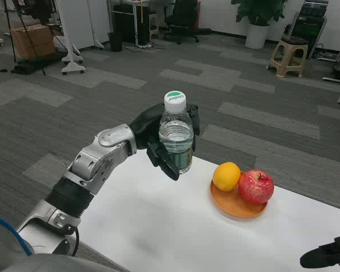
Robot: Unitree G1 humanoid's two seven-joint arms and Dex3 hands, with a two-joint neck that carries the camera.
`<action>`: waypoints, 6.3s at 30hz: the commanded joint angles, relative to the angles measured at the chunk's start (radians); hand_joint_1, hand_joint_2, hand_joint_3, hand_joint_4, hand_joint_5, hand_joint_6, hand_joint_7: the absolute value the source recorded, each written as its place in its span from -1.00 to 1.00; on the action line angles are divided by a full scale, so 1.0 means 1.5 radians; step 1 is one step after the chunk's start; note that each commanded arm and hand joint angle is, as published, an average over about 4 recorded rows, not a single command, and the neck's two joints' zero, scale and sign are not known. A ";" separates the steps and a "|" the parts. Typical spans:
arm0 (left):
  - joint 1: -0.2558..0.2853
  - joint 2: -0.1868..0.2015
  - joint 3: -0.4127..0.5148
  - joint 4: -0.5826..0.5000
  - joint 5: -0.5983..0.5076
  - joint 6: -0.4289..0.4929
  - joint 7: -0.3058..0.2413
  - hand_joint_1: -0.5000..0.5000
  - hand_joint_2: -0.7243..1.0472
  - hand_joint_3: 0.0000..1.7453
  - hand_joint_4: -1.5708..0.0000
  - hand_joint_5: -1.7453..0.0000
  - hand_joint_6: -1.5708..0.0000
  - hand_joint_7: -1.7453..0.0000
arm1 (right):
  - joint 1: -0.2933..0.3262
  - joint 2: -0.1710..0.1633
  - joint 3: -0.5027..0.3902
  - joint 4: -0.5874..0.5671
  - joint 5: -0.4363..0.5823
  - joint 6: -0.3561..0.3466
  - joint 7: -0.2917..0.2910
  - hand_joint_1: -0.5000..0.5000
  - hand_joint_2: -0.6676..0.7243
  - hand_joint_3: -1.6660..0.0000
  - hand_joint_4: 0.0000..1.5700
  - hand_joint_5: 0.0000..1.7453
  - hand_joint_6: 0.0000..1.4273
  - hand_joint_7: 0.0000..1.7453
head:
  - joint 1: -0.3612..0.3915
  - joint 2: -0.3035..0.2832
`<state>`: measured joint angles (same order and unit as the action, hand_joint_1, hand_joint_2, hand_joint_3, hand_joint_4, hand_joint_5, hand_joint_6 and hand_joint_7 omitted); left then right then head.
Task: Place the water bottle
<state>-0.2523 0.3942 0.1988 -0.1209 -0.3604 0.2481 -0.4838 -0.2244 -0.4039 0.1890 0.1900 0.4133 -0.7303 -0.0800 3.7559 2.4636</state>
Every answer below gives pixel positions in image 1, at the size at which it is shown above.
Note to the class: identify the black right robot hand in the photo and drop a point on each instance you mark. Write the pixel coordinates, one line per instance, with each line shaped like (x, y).
(328, 255)

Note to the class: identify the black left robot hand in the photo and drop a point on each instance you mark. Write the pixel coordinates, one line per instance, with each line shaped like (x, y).
(147, 122)

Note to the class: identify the clear plastic water bottle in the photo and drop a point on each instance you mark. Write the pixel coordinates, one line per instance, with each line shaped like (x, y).
(176, 136)

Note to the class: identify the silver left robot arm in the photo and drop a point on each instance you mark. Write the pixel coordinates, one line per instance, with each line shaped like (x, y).
(85, 181)

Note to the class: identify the black waste bin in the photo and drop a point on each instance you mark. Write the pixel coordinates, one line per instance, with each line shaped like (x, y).
(115, 41)

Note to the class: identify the yellow orange fruit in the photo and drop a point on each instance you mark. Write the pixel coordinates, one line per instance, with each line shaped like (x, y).
(226, 176)

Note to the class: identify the red apple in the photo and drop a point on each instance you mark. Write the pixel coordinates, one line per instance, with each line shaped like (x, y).
(256, 187)

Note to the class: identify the orange round plate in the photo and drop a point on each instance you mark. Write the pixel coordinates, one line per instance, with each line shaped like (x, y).
(235, 205)

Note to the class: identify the black office chair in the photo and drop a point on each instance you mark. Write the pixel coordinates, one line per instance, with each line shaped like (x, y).
(184, 20)

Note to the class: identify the white rolling partition stand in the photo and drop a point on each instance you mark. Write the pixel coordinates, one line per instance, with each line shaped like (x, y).
(71, 37)

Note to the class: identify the black bag on floor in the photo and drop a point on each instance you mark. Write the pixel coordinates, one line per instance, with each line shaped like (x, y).
(37, 63)

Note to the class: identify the white plant pot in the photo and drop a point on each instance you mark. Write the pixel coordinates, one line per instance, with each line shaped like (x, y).
(256, 35)

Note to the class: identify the brown cardboard box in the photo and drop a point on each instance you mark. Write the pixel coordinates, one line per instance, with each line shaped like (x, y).
(32, 41)

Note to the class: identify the beige plastic stool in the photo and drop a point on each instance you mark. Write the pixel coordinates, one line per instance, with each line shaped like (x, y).
(289, 56)

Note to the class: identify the green potted plant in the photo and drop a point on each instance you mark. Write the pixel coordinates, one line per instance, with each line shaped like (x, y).
(258, 11)

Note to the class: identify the black tripod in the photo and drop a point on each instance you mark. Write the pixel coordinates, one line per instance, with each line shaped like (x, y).
(20, 25)

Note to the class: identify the silver robot chest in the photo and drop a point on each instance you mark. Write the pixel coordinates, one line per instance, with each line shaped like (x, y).
(39, 255)

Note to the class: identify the black green equipment cabinet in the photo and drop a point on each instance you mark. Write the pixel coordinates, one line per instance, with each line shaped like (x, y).
(310, 27)

